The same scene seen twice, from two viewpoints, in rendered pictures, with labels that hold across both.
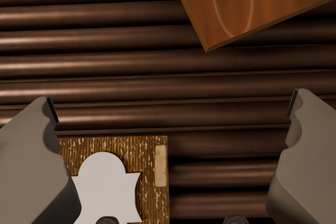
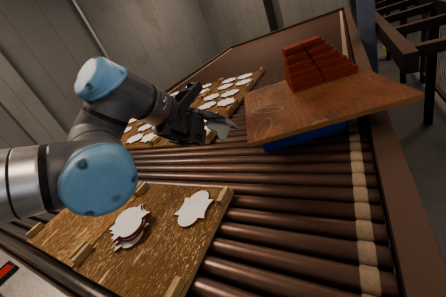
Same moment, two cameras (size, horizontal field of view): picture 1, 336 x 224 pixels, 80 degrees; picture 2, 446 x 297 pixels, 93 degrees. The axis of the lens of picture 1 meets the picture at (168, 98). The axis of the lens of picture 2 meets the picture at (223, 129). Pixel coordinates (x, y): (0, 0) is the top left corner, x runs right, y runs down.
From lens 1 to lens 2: 0.56 m
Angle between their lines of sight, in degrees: 58
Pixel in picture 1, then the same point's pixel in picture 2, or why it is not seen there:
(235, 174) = (260, 213)
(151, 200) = (212, 213)
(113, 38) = (229, 159)
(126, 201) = (202, 209)
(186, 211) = (227, 226)
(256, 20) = (267, 136)
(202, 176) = (242, 211)
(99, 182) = (196, 201)
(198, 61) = (261, 166)
